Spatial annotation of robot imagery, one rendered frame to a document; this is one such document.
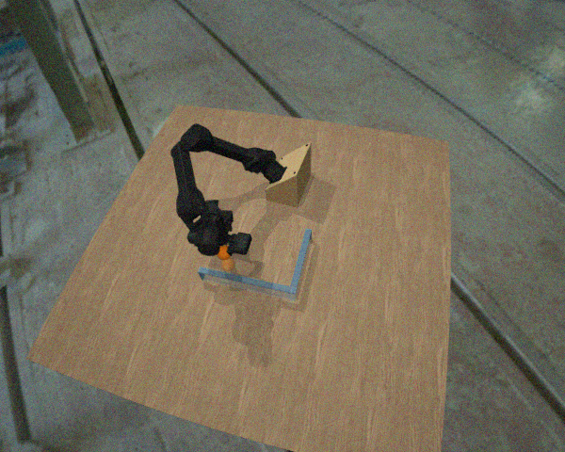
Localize low clear glass corner walls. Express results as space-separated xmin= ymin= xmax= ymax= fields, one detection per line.
xmin=199 ymin=232 xmax=312 ymax=301

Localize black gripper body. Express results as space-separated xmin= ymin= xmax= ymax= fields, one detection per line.
xmin=187 ymin=219 xmax=252 ymax=255

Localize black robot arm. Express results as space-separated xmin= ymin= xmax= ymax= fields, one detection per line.
xmin=170 ymin=123 xmax=287 ymax=256

